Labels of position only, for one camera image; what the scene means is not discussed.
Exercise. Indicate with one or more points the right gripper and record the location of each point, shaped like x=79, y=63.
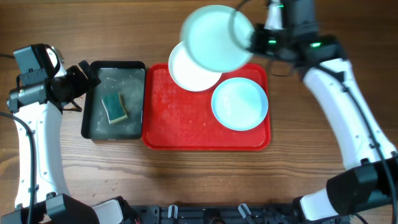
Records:
x=257, y=32

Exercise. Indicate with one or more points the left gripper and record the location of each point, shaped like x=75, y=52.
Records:
x=83, y=84

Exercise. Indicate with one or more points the green yellow sponge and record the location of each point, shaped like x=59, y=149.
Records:
x=114, y=107

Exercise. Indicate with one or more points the light blue plate front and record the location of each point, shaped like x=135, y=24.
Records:
x=217, y=38

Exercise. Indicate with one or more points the light blue plate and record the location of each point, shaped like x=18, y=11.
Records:
x=217, y=38
x=239, y=104

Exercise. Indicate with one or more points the white round plate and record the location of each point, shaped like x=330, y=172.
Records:
x=187, y=74

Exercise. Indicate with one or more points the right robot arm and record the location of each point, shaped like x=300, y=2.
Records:
x=370, y=159

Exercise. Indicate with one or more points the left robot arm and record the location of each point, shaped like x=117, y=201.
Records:
x=36, y=105

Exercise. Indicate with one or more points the black metal tray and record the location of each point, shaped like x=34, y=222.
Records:
x=129, y=79

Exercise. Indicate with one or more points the red plastic tray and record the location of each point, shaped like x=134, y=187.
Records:
x=177, y=119

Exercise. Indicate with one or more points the light blue plate right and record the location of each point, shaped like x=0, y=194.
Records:
x=239, y=104

